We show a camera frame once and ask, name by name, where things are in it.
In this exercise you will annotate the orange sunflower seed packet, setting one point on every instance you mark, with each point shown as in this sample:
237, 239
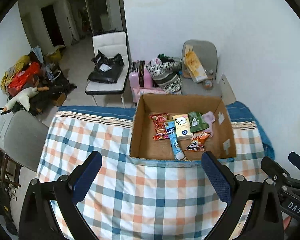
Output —
197, 141

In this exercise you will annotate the zebra pattern bag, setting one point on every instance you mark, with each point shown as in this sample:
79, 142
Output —
166, 76

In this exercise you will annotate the grey chair by wall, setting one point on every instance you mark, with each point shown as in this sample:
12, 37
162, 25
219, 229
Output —
206, 53

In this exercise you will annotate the flat cardboard piece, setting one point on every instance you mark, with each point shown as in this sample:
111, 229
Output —
228, 95

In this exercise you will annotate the purple socks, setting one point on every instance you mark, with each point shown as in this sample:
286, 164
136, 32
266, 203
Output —
209, 119

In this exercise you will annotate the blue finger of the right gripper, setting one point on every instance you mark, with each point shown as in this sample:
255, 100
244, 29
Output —
278, 174
294, 158

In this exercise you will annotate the white leather chair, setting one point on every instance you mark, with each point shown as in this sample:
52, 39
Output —
110, 44

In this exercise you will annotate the open cardboard box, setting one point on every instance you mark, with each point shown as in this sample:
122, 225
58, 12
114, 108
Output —
143, 147

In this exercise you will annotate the blue wet wipes packet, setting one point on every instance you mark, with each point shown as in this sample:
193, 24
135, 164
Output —
170, 129

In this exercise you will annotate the grey chair at left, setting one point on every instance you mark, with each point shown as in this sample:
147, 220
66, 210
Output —
24, 139

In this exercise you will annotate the pink suitcase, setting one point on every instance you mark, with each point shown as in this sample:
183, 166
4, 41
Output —
141, 81

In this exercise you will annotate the green snack packet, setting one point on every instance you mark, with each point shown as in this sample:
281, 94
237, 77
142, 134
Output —
197, 123

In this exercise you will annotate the yellow chips box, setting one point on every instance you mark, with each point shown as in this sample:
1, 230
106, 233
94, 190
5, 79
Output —
194, 66

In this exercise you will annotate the plaid checked tablecloth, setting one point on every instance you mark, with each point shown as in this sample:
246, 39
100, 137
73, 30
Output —
128, 200

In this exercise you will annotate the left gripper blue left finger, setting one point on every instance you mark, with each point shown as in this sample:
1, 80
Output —
72, 190

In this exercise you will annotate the yellow bag on floor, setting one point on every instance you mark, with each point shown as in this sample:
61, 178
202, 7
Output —
56, 56

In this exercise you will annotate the red plastic bag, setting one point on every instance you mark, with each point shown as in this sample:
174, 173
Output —
28, 76

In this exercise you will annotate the yellow tissue pack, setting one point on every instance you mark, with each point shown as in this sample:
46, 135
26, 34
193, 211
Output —
182, 127

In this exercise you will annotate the black plastic bag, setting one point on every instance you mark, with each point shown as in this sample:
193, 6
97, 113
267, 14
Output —
106, 70

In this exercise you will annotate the tape roll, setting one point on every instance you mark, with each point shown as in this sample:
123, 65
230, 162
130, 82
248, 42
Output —
207, 84

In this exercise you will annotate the white goose plush toy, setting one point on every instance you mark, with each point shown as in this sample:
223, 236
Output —
22, 98

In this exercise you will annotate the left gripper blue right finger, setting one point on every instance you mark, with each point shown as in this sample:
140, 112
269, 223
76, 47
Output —
232, 190

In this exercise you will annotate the red snack packet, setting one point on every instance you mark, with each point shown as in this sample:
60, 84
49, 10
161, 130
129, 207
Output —
159, 120

